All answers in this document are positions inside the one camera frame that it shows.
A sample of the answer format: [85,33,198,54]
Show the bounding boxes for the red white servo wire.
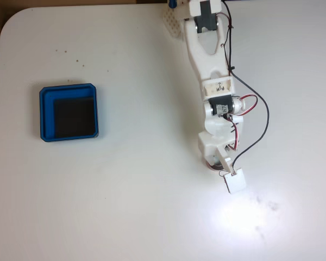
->
[218,12,259,152]

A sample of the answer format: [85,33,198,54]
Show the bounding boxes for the red tape roll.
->
[205,159,227,172]

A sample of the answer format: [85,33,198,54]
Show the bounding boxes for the blue square box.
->
[39,83,100,143]

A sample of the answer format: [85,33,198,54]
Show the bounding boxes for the white perforated plate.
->
[162,7,184,39]

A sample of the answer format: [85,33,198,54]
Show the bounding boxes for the white square camera board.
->
[222,167,248,195]

